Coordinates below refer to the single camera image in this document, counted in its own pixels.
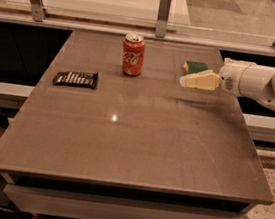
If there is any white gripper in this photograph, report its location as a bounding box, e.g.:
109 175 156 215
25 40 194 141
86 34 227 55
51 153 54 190
179 58 251 97

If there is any green and yellow sponge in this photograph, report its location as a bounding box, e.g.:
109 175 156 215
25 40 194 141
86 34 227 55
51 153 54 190
183 61 208 74

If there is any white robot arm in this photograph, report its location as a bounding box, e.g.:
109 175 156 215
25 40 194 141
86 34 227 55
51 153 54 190
179 58 275 111

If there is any red cola can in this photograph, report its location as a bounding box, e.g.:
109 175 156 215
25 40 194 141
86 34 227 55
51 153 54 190
122 32 145 77

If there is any black chocolate bar wrapper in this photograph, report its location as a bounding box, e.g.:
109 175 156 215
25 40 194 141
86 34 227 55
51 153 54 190
52 71 99 89

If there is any grey cabinet drawer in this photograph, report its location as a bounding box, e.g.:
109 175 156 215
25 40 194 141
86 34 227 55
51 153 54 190
4 184 248 219

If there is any middle metal rail bracket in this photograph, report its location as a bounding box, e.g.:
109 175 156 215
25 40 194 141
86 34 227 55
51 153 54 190
155 0 172 38

